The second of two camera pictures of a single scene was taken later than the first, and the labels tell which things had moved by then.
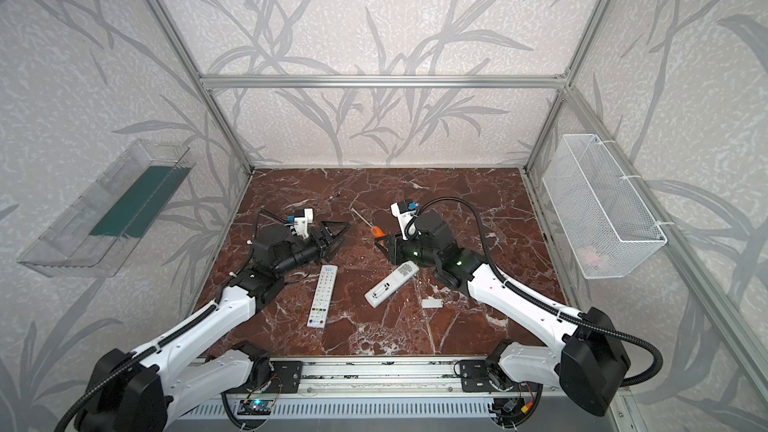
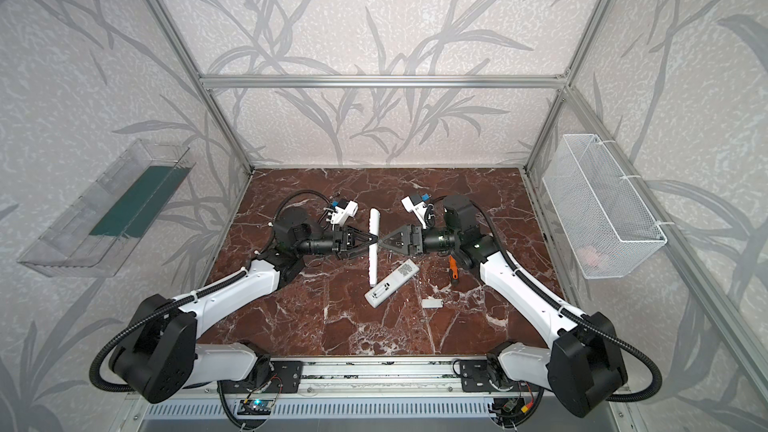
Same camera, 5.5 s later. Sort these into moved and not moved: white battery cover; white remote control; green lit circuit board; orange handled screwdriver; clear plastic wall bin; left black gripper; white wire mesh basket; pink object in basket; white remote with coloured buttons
Moved: white remote with coloured buttons; left black gripper; orange handled screwdriver
Not moved: green lit circuit board; white battery cover; pink object in basket; white wire mesh basket; white remote control; clear plastic wall bin
